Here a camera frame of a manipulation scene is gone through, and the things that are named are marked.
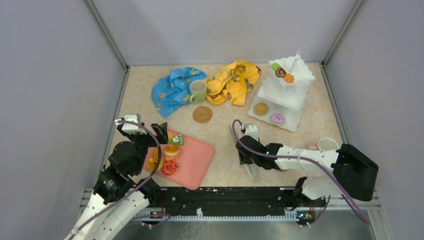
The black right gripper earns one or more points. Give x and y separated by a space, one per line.
244 159

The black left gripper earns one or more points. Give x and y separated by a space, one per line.
161 131

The metal tongs white handle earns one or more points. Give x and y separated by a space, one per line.
252 169

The yellow orange pastry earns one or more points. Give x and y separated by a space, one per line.
171 150

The round tan muffin cake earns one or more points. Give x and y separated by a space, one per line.
260 109

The purple sprinkled donut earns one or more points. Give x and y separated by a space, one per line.
277 119

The orange swirl cookie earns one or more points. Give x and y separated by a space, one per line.
289 78

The brown heart cookie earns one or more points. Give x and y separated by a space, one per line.
280 72

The green round macaron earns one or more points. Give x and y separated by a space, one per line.
275 66

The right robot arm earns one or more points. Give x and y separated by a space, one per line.
345 171

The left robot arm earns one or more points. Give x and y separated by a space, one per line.
116 198

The orange glazed bun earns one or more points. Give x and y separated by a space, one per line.
154 161

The green cake slice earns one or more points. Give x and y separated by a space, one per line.
176 140

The red orange donut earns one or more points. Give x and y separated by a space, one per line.
169 168

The blue patterned cloth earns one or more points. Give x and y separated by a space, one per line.
172 91

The pink plastic tray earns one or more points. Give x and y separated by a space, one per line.
193 162

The woven rattan coaster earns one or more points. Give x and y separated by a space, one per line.
202 114

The white tiered dessert stand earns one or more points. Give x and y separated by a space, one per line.
281 97

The green mug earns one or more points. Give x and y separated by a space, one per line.
198 90

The yellow patterned cloth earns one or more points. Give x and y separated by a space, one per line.
233 82

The pink cup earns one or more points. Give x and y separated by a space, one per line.
325 144

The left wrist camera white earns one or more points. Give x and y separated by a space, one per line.
130 124

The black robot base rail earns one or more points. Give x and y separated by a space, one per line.
231 201

